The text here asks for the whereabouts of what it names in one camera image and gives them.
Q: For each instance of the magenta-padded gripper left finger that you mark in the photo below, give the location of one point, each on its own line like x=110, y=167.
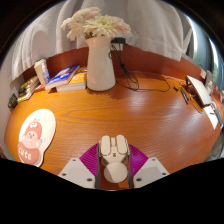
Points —
x=75, y=171

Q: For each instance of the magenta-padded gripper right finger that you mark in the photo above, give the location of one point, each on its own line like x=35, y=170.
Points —
x=150, y=171

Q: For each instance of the white computer mouse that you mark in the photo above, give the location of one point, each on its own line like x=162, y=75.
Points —
x=114, y=160

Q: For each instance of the round white cartoon mouse pad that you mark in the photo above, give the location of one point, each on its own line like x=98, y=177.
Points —
x=36, y=133

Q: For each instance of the white paper sheet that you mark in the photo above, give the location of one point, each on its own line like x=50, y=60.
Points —
x=211, y=117

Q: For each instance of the black pen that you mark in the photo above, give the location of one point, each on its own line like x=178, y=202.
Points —
x=184, y=95

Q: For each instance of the dark tablet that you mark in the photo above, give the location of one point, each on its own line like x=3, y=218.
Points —
x=218, y=117

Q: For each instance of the white yellow-spined book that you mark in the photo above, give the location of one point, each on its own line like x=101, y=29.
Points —
x=26, y=96

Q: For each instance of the orange-covered book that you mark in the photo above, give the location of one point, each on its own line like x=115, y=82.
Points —
x=78, y=81

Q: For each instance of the thin red-brown book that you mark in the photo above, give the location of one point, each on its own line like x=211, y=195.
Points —
x=40, y=87

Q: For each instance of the black-spined book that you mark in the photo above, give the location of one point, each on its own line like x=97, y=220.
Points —
x=28, y=90

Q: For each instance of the silver laptop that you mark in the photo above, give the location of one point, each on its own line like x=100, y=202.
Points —
x=200, y=90

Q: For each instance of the blue-covered book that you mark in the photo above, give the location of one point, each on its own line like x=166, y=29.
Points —
x=63, y=76

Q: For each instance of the yellow-covered book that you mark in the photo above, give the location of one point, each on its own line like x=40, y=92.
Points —
x=29, y=82

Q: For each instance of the silver upright box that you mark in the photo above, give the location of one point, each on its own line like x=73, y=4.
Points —
x=209, y=81

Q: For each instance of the white ceramic jug vase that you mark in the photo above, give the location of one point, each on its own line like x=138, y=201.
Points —
x=100, y=66

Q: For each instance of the black power adapter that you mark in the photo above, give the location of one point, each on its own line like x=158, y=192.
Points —
x=118, y=43

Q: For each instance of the grey window curtain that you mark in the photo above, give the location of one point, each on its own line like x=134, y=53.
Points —
x=201, y=46

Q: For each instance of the white curtain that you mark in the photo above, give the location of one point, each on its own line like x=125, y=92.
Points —
x=150, y=26

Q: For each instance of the white flower bouquet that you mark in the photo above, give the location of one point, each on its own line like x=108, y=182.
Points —
x=100, y=25

